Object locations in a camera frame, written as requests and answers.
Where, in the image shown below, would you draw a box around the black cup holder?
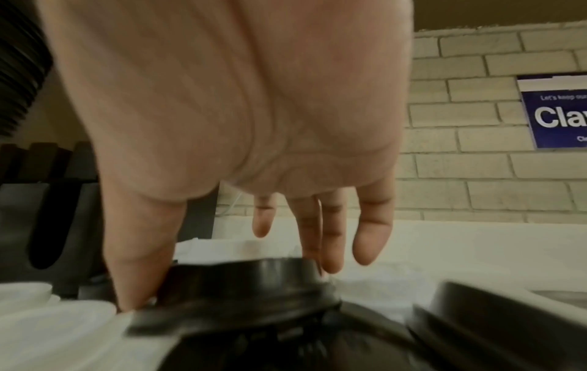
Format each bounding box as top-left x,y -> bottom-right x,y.
0,141 -> 220,301

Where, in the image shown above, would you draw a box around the stack of black lids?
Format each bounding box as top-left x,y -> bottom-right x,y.
0,0 -> 55,138

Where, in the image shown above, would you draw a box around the white lids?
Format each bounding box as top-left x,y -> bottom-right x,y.
0,237 -> 443,371

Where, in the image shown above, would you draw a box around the person's right hand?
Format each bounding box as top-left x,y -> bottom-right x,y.
36,0 -> 416,313

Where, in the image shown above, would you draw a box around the blue wall sign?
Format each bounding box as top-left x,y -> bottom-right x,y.
515,72 -> 587,150

